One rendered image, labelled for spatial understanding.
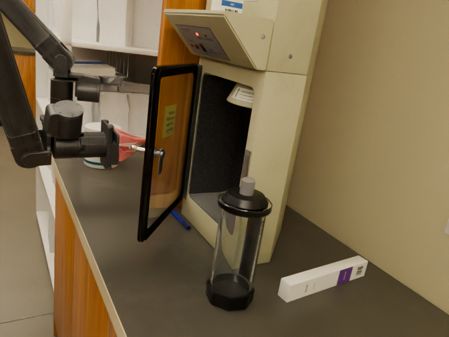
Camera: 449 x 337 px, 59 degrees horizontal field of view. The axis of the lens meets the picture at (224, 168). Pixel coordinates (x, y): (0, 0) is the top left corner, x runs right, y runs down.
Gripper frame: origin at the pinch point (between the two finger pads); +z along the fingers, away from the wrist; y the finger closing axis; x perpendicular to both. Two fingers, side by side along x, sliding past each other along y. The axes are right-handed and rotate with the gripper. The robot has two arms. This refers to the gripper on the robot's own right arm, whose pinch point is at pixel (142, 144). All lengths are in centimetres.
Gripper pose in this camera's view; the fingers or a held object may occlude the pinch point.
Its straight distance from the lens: 96.8
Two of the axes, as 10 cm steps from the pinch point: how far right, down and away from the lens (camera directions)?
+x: -4.8, -3.3, 8.1
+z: 8.7, -0.5, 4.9
